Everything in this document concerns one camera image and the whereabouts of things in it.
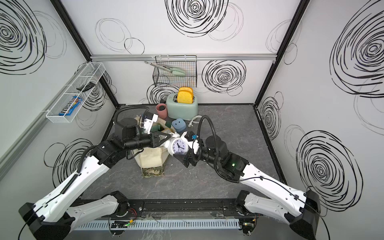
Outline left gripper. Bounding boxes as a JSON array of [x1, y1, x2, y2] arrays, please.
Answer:
[[125, 130, 171, 153]]

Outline cream canvas tote bag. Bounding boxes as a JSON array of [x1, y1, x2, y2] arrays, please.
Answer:
[[135, 118, 176, 178]]

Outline white purple face clock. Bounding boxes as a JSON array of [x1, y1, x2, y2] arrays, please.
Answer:
[[164, 132, 200, 157]]

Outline light blue clock back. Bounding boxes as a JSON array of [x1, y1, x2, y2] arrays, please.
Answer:
[[172, 118, 187, 133]]

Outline green round pastel clock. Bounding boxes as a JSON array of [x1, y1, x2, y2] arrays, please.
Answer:
[[151, 124, 164, 132]]

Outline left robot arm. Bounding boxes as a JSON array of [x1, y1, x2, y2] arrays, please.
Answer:
[[19, 118, 172, 240]]

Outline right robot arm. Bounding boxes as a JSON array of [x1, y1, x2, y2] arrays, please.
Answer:
[[165, 132, 320, 240]]

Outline pink cup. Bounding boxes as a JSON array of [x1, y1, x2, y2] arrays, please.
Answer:
[[156, 103, 168, 120]]

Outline mint green toaster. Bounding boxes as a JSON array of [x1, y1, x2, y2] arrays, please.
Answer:
[[166, 93, 198, 120]]

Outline blue candy packet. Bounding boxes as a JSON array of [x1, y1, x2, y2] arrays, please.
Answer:
[[59, 96, 83, 116]]

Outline yellow toast slice front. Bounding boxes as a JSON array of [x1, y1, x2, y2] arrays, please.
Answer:
[[177, 91, 194, 104]]

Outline yellow toast slice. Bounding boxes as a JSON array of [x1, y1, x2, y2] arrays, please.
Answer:
[[179, 87, 193, 93], [177, 91, 194, 104]]

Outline black remote control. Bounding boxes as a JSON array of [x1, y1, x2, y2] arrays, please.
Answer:
[[77, 82, 96, 93]]

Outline yellow toast slice back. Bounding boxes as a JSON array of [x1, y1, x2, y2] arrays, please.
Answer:
[[179, 87, 193, 93]]

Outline mint green tongs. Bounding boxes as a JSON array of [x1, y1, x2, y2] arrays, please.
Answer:
[[144, 61, 186, 77]]

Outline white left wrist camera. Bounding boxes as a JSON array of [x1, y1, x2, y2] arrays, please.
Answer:
[[142, 112, 159, 134]]

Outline white wire shelf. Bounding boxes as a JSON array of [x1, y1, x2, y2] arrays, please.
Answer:
[[46, 62, 106, 124]]

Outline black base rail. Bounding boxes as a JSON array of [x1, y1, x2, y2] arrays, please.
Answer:
[[122, 199, 258, 219]]

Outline black wire basket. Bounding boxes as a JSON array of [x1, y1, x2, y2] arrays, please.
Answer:
[[150, 55, 198, 88]]

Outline grey slotted cable duct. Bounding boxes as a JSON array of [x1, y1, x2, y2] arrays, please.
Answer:
[[76, 219, 241, 231]]

